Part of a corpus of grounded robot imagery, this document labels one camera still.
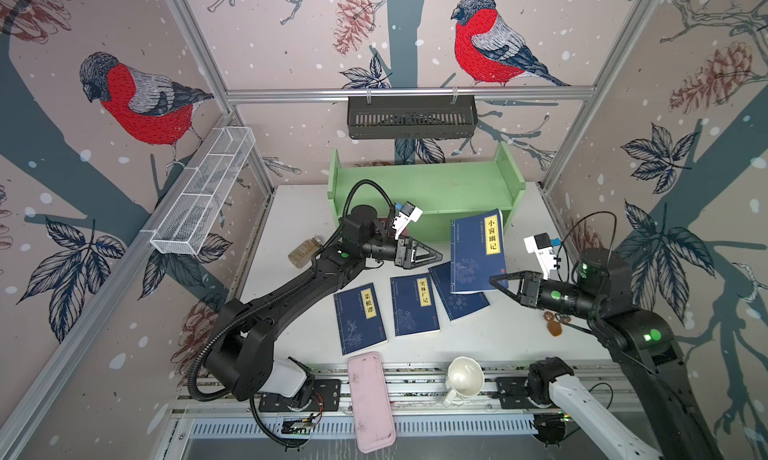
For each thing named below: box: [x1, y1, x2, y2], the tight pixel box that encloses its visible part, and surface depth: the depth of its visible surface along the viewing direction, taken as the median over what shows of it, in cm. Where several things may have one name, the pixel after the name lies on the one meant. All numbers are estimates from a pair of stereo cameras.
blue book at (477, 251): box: [450, 208, 508, 294], surface depth 67 cm
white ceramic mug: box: [443, 356, 485, 408], surface depth 75 cm
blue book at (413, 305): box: [390, 273, 441, 337], surface depth 90 cm
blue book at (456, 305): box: [428, 261, 490, 321], surface depth 90 cm
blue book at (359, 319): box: [333, 283, 388, 356], surface depth 87 cm
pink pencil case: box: [348, 351, 397, 453], surface depth 71 cm
